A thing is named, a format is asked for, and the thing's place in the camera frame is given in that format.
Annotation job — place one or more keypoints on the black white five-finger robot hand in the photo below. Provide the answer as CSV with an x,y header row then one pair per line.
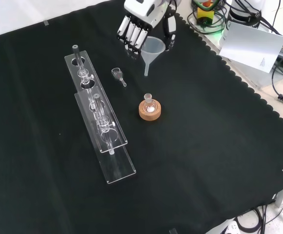
x,y
143,9

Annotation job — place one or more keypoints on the clear plastic funnel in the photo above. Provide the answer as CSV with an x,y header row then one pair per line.
x,y
153,46

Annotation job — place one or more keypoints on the small glass weighing funnel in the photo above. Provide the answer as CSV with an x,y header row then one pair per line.
x,y
117,72

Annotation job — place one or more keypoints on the clear acrylic funnel stand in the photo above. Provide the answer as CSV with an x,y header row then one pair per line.
x,y
118,168

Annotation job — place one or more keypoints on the yellow stop button box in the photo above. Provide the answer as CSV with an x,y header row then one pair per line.
x,y
204,14

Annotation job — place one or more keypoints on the small round-bottom glass flask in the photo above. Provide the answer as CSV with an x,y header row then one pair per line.
x,y
148,97

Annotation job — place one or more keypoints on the clear cloth clip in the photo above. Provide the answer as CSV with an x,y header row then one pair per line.
x,y
173,231
46,23

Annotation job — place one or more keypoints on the pale white board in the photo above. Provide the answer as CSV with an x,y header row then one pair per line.
x,y
250,46

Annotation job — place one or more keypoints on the black bench cloth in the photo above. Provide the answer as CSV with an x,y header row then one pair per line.
x,y
204,151

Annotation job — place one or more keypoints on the white power strip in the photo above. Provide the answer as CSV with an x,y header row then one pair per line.
x,y
230,228

